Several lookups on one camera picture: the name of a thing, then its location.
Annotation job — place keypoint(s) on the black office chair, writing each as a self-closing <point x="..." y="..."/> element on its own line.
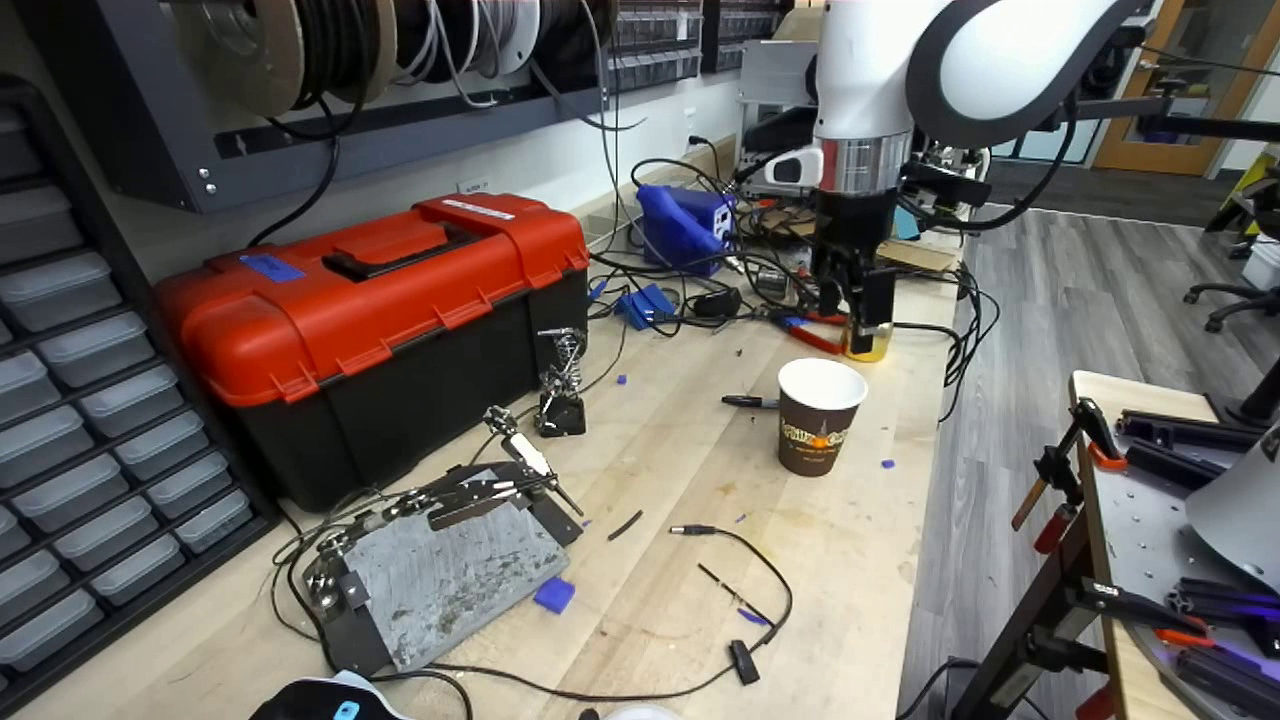
<point x="1244" y="304"/>

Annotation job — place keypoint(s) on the silver black probe tool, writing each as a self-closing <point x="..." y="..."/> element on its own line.
<point x="520" y="451"/>

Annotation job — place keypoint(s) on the black white device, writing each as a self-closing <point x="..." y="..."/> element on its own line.
<point x="321" y="703"/>

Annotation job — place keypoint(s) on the thin probe blue tip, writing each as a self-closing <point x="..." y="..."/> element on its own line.
<point x="728" y="593"/>

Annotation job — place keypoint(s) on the grey black marker pen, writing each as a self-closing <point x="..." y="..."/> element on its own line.
<point x="745" y="403"/>

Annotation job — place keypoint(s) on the black orange bar clamp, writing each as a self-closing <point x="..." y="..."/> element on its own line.
<point x="1062" y="467"/>

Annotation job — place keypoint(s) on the brown paper coffee cup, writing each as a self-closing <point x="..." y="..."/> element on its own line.
<point x="816" y="420"/>

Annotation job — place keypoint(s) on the small blue square piece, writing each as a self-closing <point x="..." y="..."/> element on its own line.
<point x="552" y="598"/>

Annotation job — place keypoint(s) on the purple black hand tools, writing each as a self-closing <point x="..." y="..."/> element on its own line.
<point x="1227" y="640"/>

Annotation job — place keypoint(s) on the small parts drawer cabinet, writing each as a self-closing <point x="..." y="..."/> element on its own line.
<point x="82" y="442"/>

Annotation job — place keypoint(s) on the perforated side table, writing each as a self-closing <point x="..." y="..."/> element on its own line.
<point x="1147" y="534"/>

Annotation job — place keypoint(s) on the red black toolbox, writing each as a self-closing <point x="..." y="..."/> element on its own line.
<point x="344" y="321"/>

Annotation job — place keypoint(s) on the short black stick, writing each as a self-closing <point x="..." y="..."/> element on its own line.
<point x="626" y="526"/>

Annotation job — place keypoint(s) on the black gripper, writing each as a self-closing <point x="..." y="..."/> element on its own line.
<point x="852" y="229"/>

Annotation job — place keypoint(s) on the helping hands magnifier stand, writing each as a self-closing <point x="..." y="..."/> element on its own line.
<point x="561" y="403"/>

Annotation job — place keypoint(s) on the blue connector block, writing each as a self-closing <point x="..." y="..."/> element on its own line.
<point x="647" y="304"/>

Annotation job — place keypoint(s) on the grey metal plate board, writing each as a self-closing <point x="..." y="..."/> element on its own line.
<point x="446" y="583"/>

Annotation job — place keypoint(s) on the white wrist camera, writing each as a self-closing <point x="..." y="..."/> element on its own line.
<point x="799" y="166"/>

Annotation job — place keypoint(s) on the grey black bench machine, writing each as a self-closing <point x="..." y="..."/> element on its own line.
<point x="773" y="83"/>

